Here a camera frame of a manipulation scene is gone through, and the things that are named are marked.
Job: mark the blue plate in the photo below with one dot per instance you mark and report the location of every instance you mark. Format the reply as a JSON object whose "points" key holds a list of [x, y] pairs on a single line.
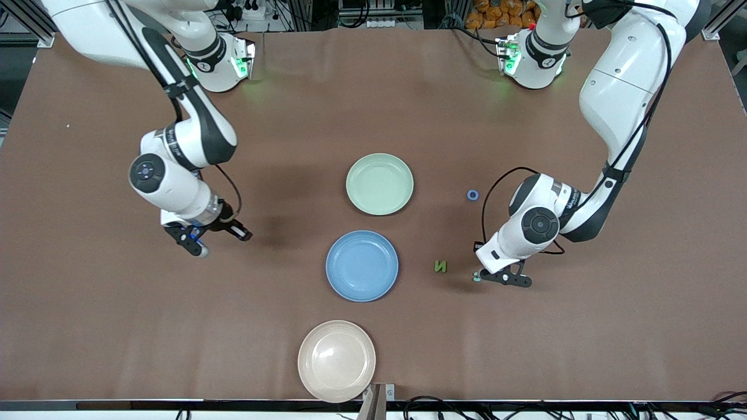
{"points": [[362, 265]]}

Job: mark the blue foam letter O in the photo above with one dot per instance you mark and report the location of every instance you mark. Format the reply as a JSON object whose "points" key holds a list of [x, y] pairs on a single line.
{"points": [[469, 195]]}

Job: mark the white power strip with plugs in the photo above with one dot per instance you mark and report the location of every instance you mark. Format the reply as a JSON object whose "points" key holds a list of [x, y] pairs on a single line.
{"points": [[257, 11]]}

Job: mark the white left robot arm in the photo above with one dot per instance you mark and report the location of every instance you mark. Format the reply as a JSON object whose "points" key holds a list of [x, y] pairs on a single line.
{"points": [[618, 99]]}

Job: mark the green foam letter N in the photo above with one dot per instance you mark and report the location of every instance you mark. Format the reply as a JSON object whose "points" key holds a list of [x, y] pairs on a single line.
{"points": [[440, 266]]}

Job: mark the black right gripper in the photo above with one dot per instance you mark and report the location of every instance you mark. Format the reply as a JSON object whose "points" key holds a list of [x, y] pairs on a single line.
{"points": [[225, 224]]}

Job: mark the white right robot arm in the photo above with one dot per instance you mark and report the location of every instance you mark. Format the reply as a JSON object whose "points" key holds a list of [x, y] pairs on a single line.
{"points": [[175, 186]]}

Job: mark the black table edge strip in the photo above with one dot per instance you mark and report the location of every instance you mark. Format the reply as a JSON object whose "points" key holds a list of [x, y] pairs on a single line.
{"points": [[175, 405]]}

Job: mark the pile of orange objects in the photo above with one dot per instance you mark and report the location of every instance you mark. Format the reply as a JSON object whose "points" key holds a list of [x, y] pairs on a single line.
{"points": [[496, 14]]}

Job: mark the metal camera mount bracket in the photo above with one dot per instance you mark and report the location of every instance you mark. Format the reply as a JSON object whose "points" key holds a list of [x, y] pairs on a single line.
{"points": [[376, 402]]}

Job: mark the light green plate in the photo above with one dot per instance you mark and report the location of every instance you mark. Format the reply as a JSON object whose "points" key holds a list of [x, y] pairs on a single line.
{"points": [[379, 184]]}

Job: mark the beige plate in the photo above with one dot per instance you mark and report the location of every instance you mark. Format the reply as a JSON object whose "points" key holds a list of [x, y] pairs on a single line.
{"points": [[337, 361]]}

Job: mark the plain white power strip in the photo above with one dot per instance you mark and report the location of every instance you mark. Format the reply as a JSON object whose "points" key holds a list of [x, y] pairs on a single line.
{"points": [[385, 23]]}

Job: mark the aluminium frame post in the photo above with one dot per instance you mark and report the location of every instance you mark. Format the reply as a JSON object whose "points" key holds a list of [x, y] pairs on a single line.
{"points": [[709, 34], [45, 41]]}

